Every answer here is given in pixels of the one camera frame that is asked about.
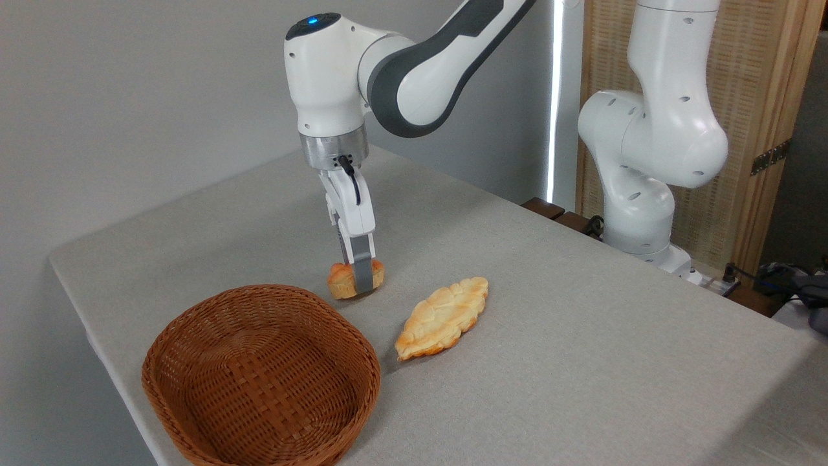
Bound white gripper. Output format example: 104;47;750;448
317;168;377;294

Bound round orange bread roll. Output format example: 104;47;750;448
327;259;386;300

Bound long braided bread loaf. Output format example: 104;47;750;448
395;276;490;362

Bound brown woven wicker basket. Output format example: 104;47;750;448
141;283;382;466

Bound dark brown wooden block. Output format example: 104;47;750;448
555;211;599;238
521;197;566;221

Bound grey tablecloth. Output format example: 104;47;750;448
49;146;828;466

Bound white power strip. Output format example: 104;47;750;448
687;269;742;298

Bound metal screen hinge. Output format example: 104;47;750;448
750;139;791;177

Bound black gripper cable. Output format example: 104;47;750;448
337;155;362;206

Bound black cable bundle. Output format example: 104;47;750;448
737;261;812;305

